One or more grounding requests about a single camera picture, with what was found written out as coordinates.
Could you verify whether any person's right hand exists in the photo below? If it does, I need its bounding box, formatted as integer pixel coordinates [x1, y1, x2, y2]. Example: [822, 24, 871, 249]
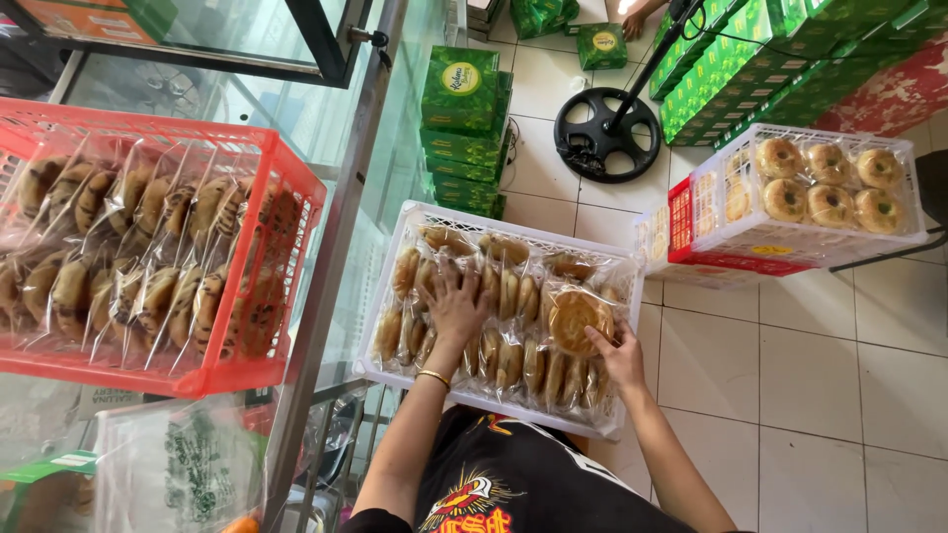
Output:
[584, 320, 647, 394]

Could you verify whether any person's left hand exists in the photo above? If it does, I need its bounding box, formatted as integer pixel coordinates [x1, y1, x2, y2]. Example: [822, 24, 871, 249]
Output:
[421, 259, 494, 353]

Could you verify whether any round golden pastry packet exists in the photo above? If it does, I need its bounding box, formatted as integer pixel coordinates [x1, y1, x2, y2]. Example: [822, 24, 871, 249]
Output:
[539, 281, 619, 361]

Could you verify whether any heap of wrapped brown pastries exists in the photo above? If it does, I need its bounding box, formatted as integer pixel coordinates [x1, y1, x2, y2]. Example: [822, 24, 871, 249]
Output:
[370, 224, 628, 416]

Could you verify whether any low white plastic crate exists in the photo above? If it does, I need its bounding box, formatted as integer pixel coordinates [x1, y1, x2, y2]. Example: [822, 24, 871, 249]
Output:
[632, 203, 773, 290]

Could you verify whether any glass display cabinet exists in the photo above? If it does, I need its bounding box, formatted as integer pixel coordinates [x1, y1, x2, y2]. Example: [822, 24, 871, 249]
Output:
[0, 0, 449, 533]

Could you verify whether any small red plastic crate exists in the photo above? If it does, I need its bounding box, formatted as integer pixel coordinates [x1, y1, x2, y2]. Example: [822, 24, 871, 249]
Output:
[667, 176, 817, 279]

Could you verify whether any black printed t-shirt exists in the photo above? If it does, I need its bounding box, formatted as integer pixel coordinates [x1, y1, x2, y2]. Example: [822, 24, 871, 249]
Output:
[337, 406, 751, 533]

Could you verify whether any tall stack of green boxes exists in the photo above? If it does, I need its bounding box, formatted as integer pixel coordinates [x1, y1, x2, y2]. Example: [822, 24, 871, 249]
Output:
[419, 46, 515, 222]

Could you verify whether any white crate with yellow label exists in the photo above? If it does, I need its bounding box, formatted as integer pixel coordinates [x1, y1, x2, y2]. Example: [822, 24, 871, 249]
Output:
[688, 123, 929, 269]

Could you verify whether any black fan stand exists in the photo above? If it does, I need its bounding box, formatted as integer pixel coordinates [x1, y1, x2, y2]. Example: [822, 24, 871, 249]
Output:
[553, 0, 706, 185]

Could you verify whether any stack of grey cartons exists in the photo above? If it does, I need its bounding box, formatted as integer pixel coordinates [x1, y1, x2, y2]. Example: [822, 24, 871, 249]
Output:
[466, 0, 506, 42]

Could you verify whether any single green pastry box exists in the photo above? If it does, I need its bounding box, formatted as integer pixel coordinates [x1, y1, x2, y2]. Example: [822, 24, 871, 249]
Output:
[575, 22, 629, 72]

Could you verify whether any clear plastic bag green print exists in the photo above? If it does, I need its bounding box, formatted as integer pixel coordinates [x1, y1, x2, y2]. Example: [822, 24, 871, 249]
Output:
[92, 396, 272, 533]

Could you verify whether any small heap of green cartons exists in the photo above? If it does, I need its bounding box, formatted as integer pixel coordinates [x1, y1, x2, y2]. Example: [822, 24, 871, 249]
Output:
[510, 0, 582, 40]

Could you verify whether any long row of green boxes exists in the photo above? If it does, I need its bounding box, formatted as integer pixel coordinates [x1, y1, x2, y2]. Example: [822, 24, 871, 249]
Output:
[649, 0, 948, 149]

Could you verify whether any row of wrapped chocolate-striped pastries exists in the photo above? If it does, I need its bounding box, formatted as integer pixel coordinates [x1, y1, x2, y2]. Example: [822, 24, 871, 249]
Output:
[0, 152, 299, 371]

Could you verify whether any worn red bench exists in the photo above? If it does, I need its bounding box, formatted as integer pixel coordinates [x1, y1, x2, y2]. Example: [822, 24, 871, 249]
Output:
[811, 36, 948, 139]

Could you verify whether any green-lidded pastry box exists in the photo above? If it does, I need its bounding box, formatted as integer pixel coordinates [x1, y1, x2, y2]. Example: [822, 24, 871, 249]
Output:
[0, 450, 99, 533]

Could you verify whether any orange and green box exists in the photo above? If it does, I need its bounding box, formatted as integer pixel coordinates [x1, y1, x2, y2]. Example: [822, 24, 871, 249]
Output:
[13, 0, 180, 47]

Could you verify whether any wrapped ring-shaped pastries group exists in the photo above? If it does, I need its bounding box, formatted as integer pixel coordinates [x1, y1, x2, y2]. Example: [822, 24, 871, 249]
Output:
[692, 136, 909, 239]

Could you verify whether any black cable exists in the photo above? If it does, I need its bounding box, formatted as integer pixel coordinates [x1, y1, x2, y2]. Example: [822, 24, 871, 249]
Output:
[680, 6, 841, 64]

